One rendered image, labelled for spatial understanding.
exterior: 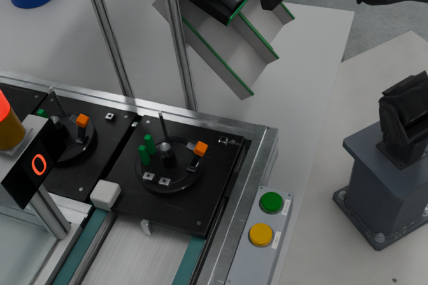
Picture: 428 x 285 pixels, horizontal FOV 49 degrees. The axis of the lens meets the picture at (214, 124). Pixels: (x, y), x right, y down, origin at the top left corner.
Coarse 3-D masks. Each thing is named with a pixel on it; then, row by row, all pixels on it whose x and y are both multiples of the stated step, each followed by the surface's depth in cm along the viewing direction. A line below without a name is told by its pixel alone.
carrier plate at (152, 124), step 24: (144, 120) 104; (168, 120) 104; (144, 144) 100; (216, 144) 98; (240, 144) 98; (120, 168) 97; (216, 168) 94; (120, 192) 93; (144, 192) 92; (192, 192) 91; (216, 192) 91; (144, 216) 89; (168, 216) 88; (192, 216) 88
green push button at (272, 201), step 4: (268, 192) 90; (272, 192) 89; (264, 196) 89; (268, 196) 89; (272, 196) 89; (276, 196) 89; (264, 200) 88; (268, 200) 88; (272, 200) 88; (276, 200) 88; (280, 200) 88; (264, 204) 88; (268, 204) 88; (272, 204) 88; (276, 204) 87; (280, 204) 88; (264, 208) 88; (268, 208) 87; (272, 208) 87; (276, 208) 87
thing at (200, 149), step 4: (188, 144) 87; (192, 144) 87; (200, 144) 86; (204, 144) 86; (188, 148) 86; (192, 148) 86; (196, 148) 85; (200, 148) 85; (204, 148) 85; (196, 152) 86; (200, 152) 85; (204, 152) 85; (196, 156) 87; (200, 156) 87; (192, 160) 89; (196, 160) 88; (192, 164) 90; (196, 164) 90; (192, 168) 91
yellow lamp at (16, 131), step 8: (8, 120) 62; (16, 120) 63; (0, 128) 61; (8, 128) 62; (16, 128) 63; (0, 136) 62; (8, 136) 63; (16, 136) 64; (0, 144) 63; (8, 144) 63; (16, 144) 64
